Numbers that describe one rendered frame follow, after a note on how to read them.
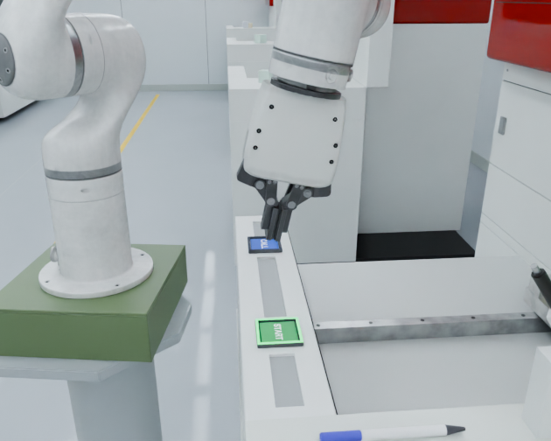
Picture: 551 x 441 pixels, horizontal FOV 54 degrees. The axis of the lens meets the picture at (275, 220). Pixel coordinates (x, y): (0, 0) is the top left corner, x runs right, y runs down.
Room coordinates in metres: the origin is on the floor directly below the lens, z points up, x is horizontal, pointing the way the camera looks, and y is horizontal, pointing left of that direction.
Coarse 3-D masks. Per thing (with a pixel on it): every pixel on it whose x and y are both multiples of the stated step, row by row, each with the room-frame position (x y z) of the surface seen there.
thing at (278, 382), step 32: (256, 224) 0.94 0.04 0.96; (256, 256) 0.79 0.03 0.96; (288, 256) 0.79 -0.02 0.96; (256, 288) 0.69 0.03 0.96; (288, 288) 0.69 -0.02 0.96; (256, 352) 0.54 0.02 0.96; (288, 352) 0.54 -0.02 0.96; (256, 384) 0.48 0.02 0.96; (288, 384) 0.48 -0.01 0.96; (320, 384) 0.48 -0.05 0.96; (256, 416) 0.43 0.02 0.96; (288, 416) 0.43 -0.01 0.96
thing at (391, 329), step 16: (352, 320) 0.77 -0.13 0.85; (368, 320) 0.77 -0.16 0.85; (384, 320) 0.77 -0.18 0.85; (400, 320) 0.77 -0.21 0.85; (416, 320) 0.77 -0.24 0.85; (432, 320) 0.77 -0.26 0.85; (448, 320) 0.77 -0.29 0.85; (464, 320) 0.77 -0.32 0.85; (480, 320) 0.77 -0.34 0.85; (496, 320) 0.78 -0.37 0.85; (512, 320) 0.78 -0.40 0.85; (528, 320) 0.78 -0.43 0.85; (320, 336) 0.75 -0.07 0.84; (336, 336) 0.75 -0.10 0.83; (352, 336) 0.76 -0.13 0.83; (368, 336) 0.76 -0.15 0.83; (384, 336) 0.76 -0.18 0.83; (400, 336) 0.76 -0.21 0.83; (416, 336) 0.76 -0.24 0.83; (432, 336) 0.77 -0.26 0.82; (448, 336) 0.77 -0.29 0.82
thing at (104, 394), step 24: (168, 336) 0.77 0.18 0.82; (0, 360) 0.71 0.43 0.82; (24, 360) 0.71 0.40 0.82; (48, 360) 0.71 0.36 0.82; (72, 360) 0.71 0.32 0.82; (96, 360) 0.71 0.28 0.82; (72, 384) 0.78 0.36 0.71; (96, 384) 0.76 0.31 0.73; (120, 384) 0.77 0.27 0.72; (144, 384) 0.80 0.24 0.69; (72, 408) 0.80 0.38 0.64; (96, 408) 0.76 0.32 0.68; (120, 408) 0.77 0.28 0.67; (144, 408) 0.80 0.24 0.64; (96, 432) 0.76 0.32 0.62; (120, 432) 0.77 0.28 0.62; (144, 432) 0.79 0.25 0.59
